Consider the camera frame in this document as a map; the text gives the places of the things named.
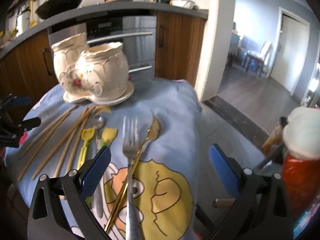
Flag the yellow plastic tulip pick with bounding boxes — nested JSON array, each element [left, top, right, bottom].
[[77, 128, 95, 170]]

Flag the yellow green tulip pick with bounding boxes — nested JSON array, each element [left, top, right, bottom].
[[85, 127, 118, 205]]

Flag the silver fork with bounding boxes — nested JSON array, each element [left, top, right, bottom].
[[123, 116, 144, 239]]

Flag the gold fork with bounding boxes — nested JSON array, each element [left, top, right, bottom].
[[104, 112, 160, 233]]

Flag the grey kitchen countertop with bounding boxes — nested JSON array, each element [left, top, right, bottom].
[[1, 1, 209, 58]]

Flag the wooden cabinet door left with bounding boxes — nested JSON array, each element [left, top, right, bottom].
[[0, 30, 58, 103]]

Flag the wooden cabinet door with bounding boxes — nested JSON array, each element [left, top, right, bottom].
[[155, 11, 206, 86], [0, 30, 58, 103]]

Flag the silver spoon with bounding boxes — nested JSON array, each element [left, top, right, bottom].
[[92, 115, 105, 218]]

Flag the blue cartoon tablecloth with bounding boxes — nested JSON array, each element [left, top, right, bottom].
[[4, 78, 201, 239]]

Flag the yellow hanging ladle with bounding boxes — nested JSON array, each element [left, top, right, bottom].
[[30, 0, 37, 28]]

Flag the white thermos jug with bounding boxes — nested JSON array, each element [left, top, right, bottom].
[[16, 7, 30, 36]]

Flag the white ceramic utensil holder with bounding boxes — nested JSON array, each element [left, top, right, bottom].
[[51, 33, 135, 106]]

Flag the chair in far room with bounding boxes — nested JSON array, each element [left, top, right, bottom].
[[242, 41, 272, 77]]

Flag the white door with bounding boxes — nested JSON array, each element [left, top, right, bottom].
[[271, 14, 309, 94]]

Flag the wooden cabinet door right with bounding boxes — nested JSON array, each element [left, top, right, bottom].
[[155, 11, 206, 86]]

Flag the white bowl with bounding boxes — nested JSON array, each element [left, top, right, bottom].
[[169, 0, 196, 10]]

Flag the black wok with handle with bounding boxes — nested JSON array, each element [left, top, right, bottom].
[[35, 0, 82, 20]]

